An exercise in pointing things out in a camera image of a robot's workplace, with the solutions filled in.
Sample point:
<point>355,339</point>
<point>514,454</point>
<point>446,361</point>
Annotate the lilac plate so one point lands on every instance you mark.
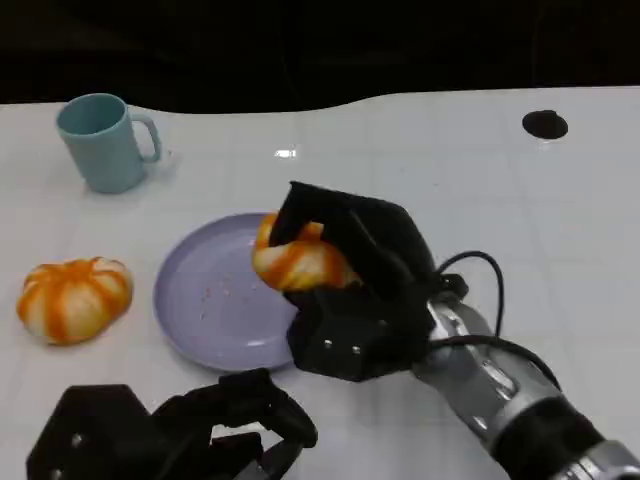
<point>215,300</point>

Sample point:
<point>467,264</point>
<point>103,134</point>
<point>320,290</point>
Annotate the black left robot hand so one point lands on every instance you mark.
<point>165,430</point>

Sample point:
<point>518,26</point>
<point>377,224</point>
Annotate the pale green mug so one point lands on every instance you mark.
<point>102,142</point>

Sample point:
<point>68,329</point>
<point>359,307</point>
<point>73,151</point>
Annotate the black round table hole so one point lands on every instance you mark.
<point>544,124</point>

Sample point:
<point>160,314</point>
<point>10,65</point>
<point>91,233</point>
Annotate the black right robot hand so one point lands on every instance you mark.
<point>365,295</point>

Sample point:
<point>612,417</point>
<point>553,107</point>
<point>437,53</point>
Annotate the orange and white bread roll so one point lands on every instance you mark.
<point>297,262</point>
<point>74,300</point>

